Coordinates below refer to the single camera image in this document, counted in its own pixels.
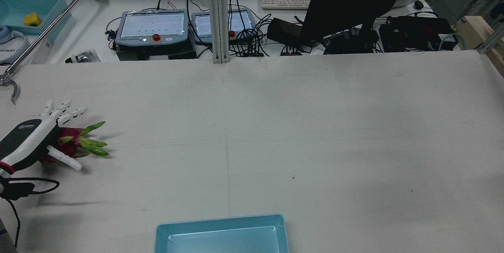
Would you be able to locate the clear plastic bag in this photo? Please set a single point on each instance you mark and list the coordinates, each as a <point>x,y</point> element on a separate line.
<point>82,56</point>

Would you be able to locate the black pendant base box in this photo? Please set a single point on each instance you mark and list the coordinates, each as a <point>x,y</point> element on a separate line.
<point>173,53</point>

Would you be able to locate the black power strip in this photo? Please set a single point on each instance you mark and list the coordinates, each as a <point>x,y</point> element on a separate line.
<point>291,51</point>

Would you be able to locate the light blue deep bin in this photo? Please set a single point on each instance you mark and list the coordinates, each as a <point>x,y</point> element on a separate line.
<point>15,9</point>

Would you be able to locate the white labelled box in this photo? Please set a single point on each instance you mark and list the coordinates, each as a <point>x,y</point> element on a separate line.
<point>31,54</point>

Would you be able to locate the white keyboard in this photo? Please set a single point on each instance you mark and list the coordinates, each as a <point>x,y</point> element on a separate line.
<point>285,2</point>

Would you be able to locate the black computer mouse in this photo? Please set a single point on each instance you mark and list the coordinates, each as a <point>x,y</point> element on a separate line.
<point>418,4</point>

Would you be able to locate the light blue shallow tray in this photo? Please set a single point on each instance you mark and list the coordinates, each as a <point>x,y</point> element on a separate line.
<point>220,241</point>

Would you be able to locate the aluminium profile post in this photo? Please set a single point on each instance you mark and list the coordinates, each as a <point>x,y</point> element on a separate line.
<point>217,17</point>

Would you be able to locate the yellow toy fruit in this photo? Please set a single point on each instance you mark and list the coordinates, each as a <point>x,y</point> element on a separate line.
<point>32,19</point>

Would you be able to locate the teach pendant with clear screen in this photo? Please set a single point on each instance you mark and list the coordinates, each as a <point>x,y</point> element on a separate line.
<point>240,23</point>
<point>151,24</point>

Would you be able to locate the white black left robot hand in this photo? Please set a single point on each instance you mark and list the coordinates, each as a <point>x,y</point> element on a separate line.
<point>27,135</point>

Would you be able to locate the black rectangular hub box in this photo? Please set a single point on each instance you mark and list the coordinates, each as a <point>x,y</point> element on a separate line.
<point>283,30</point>

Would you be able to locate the black Huawei monitor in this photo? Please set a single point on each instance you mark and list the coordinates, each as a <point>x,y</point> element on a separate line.
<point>354,1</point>

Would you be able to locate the aluminium profile frame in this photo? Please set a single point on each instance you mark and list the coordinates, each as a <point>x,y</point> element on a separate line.
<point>490,42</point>

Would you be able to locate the wooden block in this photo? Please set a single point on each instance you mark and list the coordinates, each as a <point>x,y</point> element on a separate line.
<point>474,28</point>

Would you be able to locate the black mini PC red logo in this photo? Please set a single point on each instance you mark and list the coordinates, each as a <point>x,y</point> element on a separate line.
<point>413,32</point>

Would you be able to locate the pink green dragon fruit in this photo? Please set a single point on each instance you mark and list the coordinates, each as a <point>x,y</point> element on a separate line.
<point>71,143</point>

